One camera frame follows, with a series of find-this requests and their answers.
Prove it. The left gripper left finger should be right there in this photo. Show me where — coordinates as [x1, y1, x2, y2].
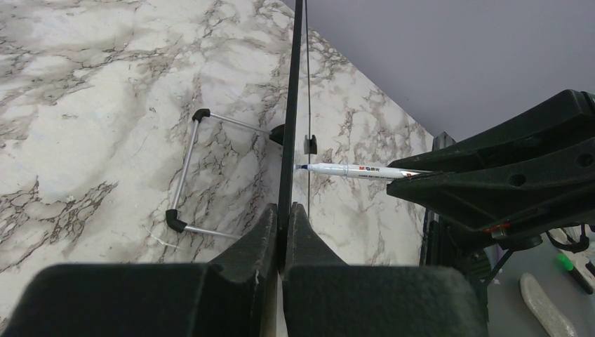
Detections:
[4, 204, 277, 336]

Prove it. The white marker pen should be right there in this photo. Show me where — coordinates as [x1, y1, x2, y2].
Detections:
[295, 163, 429, 181]

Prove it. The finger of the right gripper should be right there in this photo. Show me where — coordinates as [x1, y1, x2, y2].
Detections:
[389, 89, 594, 173]
[387, 139, 594, 231]

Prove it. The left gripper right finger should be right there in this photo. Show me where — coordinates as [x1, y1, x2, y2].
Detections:
[283, 203, 488, 336]

